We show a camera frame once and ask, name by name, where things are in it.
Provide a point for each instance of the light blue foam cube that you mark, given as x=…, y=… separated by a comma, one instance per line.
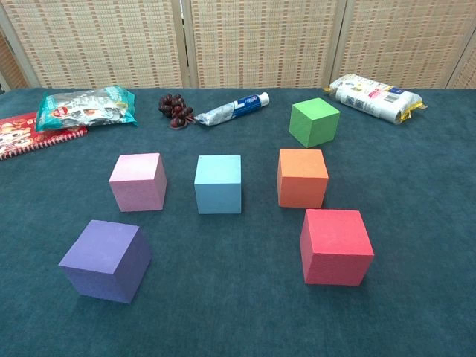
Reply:
x=217, y=186

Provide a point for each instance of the orange foam cube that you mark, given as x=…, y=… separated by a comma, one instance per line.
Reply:
x=303, y=178

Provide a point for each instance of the green foam cube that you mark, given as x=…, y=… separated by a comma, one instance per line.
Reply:
x=312, y=122

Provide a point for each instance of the pink foam cube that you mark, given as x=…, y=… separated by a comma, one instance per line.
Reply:
x=137, y=186

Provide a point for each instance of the red foam cube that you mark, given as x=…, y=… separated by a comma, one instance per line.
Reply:
x=334, y=249

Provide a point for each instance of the purple foam cube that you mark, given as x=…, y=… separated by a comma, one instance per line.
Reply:
x=100, y=260

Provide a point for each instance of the blue white toothpaste tube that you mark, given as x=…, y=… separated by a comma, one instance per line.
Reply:
x=230, y=109

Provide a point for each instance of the dark red grape bunch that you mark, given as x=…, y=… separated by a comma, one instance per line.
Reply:
x=176, y=108

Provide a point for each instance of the teal felt table cover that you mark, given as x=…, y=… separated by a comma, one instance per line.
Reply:
x=238, y=316

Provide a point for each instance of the woven folding screen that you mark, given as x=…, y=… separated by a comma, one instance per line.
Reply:
x=260, y=37

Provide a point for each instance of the white yellow snack bag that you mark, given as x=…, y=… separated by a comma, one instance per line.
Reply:
x=372, y=98

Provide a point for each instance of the teal snack bag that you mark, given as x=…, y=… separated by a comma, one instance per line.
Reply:
x=85, y=108

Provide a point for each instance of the red snack packet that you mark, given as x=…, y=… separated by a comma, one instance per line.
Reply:
x=15, y=137

